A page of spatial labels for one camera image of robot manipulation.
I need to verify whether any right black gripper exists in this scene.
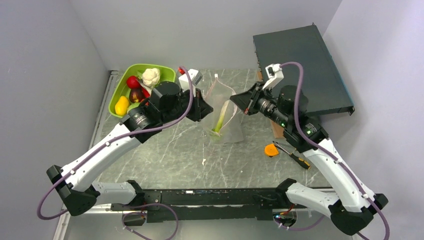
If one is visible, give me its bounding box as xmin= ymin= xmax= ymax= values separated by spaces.
xmin=230 ymin=81 xmax=290 ymax=128

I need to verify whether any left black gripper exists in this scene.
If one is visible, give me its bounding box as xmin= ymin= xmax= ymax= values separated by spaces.
xmin=161 ymin=86 xmax=214 ymax=124

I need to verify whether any green celery stalk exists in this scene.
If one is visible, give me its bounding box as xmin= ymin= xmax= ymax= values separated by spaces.
xmin=212 ymin=100 xmax=230 ymax=133

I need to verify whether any clear zip top bag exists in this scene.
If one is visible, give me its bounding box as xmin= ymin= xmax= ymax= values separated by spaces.
xmin=200 ymin=74 xmax=244 ymax=144

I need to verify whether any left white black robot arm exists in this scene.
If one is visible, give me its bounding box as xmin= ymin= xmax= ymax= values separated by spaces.
xmin=46 ymin=81 xmax=214 ymax=216

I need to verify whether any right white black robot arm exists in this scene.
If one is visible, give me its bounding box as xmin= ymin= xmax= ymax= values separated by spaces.
xmin=229 ymin=82 xmax=388 ymax=236

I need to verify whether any wooden board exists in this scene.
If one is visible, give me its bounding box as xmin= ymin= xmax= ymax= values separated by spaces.
xmin=256 ymin=70 xmax=284 ymax=139

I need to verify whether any green plastic basket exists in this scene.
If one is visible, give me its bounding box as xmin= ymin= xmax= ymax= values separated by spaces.
xmin=108 ymin=63 xmax=176 ymax=118

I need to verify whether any orange tape measure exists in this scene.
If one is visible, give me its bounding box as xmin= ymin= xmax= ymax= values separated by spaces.
xmin=264 ymin=143 xmax=279 ymax=158

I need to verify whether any red chili pepper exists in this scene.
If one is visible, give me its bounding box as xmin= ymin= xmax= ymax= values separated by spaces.
xmin=141 ymin=87 xmax=151 ymax=98

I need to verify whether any white cauliflower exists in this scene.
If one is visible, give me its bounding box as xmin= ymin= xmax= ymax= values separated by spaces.
xmin=141 ymin=68 xmax=161 ymax=88

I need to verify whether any green cabbage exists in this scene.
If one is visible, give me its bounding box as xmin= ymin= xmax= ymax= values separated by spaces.
xmin=127 ymin=102 xmax=140 ymax=113

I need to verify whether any dark purple onion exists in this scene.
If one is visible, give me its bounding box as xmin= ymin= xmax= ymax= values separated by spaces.
xmin=128 ymin=88 xmax=146 ymax=103

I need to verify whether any red tomato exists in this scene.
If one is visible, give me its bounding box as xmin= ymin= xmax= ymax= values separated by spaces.
xmin=126 ymin=75 xmax=142 ymax=89

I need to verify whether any dark green metal case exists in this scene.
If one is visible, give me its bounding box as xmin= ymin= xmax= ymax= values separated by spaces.
xmin=253 ymin=24 xmax=355 ymax=117

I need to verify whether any yellow bell pepper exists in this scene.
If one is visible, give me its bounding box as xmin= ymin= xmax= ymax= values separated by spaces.
xmin=114 ymin=95 xmax=131 ymax=117

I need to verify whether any yellow black screwdriver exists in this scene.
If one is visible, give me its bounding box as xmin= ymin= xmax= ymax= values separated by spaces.
xmin=272 ymin=141 xmax=311 ymax=170

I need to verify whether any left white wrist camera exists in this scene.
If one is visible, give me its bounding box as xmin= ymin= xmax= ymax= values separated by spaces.
xmin=178 ymin=67 xmax=203 ymax=91

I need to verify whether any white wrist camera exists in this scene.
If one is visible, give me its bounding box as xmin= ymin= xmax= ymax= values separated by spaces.
xmin=178 ymin=67 xmax=203 ymax=91
xmin=262 ymin=63 xmax=284 ymax=91

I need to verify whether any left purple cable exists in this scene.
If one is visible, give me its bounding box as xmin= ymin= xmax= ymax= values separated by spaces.
xmin=36 ymin=65 xmax=194 ymax=240

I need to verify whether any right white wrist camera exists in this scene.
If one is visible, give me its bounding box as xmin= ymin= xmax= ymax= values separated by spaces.
xmin=262 ymin=63 xmax=284 ymax=91

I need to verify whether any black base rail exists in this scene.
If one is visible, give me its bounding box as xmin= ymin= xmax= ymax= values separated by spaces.
xmin=110 ymin=187 xmax=292 ymax=223

